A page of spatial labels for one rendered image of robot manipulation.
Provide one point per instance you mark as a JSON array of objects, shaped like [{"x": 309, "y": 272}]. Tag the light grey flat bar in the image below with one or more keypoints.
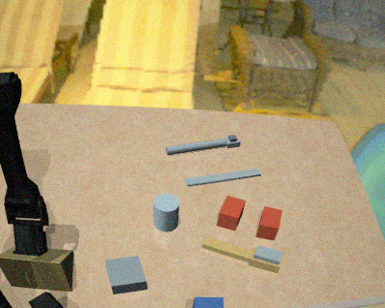
[{"x": 216, "y": 178}]

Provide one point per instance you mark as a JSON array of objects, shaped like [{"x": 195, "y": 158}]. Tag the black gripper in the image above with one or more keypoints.
[{"x": 44, "y": 300}]

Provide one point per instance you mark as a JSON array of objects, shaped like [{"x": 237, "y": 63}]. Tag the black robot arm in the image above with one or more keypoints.
[{"x": 22, "y": 199}]

